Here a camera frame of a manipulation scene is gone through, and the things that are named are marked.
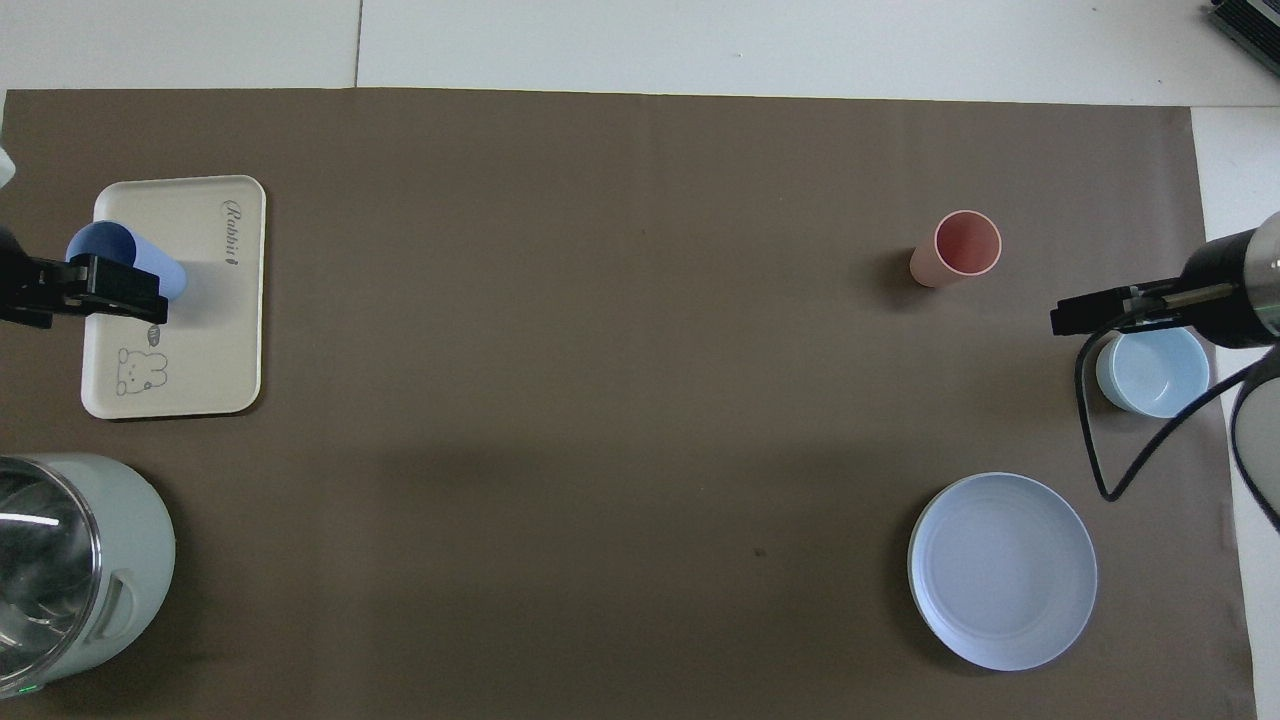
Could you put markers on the cream tray with rabbit print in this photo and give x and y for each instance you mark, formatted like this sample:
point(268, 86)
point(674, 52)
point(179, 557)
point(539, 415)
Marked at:
point(210, 340)

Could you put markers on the dark grey ribbed device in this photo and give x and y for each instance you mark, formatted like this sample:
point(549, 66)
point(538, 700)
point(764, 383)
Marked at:
point(1250, 22)

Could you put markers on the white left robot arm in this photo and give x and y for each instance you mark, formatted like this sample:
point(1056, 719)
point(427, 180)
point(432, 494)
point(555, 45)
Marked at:
point(4, 166)

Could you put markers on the pale blue round plate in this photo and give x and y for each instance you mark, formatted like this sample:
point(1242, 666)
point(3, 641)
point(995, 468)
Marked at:
point(1000, 570)

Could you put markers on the light blue small bowl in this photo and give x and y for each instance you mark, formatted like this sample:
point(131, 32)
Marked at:
point(1155, 375)

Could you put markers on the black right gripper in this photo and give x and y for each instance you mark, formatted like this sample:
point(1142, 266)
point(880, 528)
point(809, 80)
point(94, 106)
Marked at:
point(1225, 295)

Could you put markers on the pink plastic cup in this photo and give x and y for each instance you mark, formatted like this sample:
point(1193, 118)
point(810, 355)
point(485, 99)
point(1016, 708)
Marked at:
point(965, 245)

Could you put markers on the glass pot lid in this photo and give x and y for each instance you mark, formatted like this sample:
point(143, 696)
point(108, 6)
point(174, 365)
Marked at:
point(40, 560)

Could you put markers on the brown paper table mat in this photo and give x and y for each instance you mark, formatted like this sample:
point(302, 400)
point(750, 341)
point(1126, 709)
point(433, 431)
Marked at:
point(600, 300)

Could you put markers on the pale green cooking pot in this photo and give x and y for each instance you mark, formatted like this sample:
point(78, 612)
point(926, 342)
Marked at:
point(135, 560)

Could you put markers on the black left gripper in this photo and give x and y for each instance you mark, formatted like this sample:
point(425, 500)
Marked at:
point(20, 290)

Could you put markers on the blue plastic cup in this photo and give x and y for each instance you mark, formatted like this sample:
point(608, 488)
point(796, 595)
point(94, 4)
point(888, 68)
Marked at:
point(120, 240)

